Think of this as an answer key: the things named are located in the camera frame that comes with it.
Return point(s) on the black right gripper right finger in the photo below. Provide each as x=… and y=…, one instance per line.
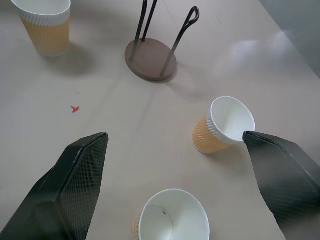
x=287, y=180

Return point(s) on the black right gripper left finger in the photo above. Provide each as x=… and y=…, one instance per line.
x=62, y=190

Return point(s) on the yellow ribbed paper cup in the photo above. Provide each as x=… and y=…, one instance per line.
x=220, y=127
x=46, y=27
x=172, y=217

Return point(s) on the small red mark sticker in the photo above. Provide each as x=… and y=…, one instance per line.
x=75, y=109

